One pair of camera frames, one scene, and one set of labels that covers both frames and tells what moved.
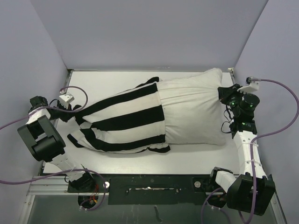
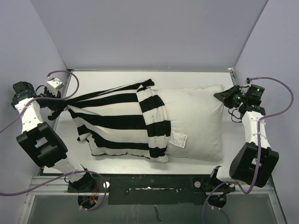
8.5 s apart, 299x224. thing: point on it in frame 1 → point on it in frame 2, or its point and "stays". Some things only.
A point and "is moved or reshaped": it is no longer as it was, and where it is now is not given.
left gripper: x=67 y=115 → x=55 y=103
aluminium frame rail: x=53 y=185 stays
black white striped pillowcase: x=132 y=121 is moved or reshaped
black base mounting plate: x=153 y=190 stays
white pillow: x=192 y=110 is moved or reshaped
